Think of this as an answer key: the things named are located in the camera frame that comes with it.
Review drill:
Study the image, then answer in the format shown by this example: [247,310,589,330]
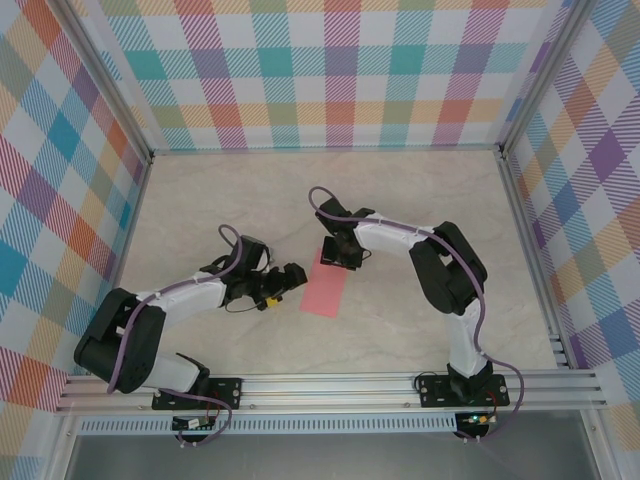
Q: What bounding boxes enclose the pink cloth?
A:
[299,247,349,319]

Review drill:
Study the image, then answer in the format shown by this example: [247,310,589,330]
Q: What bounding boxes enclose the black circuit board white label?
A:
[172,417,216,432]

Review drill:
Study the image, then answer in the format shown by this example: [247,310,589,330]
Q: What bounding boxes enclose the grey metal panel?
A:
[64,432,601,480]

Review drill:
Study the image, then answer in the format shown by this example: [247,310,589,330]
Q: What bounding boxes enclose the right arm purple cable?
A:
[308,186,526,444]

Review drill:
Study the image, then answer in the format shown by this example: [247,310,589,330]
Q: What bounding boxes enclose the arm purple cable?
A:
[107,223,254,449]
[308,186,526,444]

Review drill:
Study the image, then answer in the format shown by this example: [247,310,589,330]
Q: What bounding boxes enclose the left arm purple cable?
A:
[107,223,254,449]

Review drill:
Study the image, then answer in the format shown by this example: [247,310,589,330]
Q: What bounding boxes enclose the thin aluminium wall rail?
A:
[149,146,504,154]

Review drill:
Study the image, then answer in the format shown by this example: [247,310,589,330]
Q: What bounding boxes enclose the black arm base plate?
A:
[417,373,509,409]
[152,377,244,411]

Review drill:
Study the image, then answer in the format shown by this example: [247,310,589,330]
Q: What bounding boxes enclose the wide aluminium mounting rail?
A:
[54,368,609,414]

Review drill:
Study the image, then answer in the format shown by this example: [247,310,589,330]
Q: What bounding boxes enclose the perforated grey cable tray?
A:
[79,418,459,435]

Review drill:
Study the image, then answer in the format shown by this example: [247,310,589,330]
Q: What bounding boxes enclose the aluminium side rail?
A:
[497,147,571,371]

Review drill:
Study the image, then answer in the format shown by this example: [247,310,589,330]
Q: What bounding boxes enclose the aluminium frame leg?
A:
[47,414,81,480]
[579,412,609,480]

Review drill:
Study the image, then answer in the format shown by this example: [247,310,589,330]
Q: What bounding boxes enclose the aluminium corner post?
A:
[59,0,154,164]
[499,0,596,156]

